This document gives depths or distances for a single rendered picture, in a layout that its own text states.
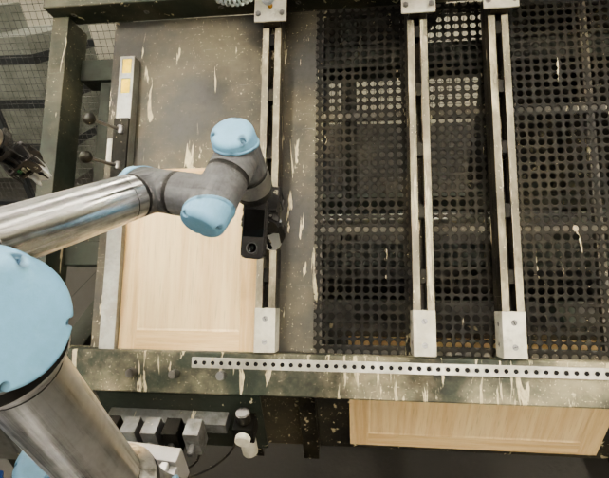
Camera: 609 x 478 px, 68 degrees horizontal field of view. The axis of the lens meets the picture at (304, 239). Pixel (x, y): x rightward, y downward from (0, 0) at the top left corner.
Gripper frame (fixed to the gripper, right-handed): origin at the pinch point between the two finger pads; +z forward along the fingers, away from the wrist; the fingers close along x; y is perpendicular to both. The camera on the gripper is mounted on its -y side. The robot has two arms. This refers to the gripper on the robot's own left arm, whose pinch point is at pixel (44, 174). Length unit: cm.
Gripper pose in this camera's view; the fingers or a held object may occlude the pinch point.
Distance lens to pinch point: 149.2
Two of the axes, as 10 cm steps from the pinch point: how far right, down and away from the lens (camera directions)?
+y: 6.9, 6.4, -3.3
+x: 7.1, -6.9, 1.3
